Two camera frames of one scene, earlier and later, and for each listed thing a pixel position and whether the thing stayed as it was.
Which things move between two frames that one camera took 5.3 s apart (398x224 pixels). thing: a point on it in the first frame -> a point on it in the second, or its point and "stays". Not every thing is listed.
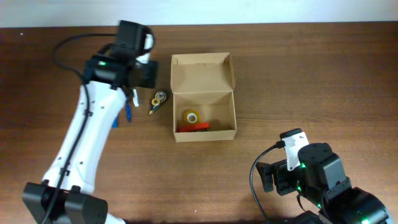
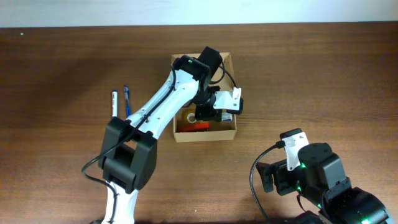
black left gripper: (149, 73) -> (204, 112)
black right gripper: (280, 177) stays
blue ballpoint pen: (128, 109) stays
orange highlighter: (196, 127) stays
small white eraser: (135, 98) -> (226, 116)
